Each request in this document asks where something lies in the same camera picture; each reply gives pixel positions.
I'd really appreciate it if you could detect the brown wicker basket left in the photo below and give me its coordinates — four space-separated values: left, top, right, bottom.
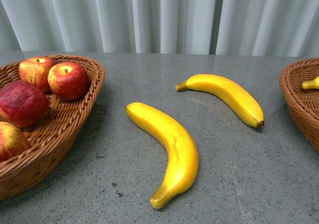
0 54 105 200

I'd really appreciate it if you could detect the yellow banana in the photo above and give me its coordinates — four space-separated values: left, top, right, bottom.
126 102 199 209
302 76 319 90
175 74 264 128

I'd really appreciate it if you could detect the yellow banana in basket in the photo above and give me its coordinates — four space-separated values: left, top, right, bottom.
302 76 319 90

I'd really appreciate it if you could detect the brown wicker basket right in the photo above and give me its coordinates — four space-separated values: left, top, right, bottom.
279 58 319 150

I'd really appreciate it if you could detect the dark red apple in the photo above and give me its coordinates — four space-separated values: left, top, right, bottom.
0 80 50 128

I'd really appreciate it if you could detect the red yellow apple back left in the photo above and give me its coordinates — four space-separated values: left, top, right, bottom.
19 57 56 93

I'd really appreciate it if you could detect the white pleated curtain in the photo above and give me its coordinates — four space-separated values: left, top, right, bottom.
0 0 319 57

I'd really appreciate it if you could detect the brown wicker basket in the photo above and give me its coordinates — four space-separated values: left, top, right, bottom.
0 54 105 200
279 58 319 150

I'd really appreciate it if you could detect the red apple yellow top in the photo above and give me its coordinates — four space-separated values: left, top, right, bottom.
0 122 32 162

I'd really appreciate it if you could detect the red yellow apple back right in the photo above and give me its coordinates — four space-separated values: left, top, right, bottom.
47 62 90 100

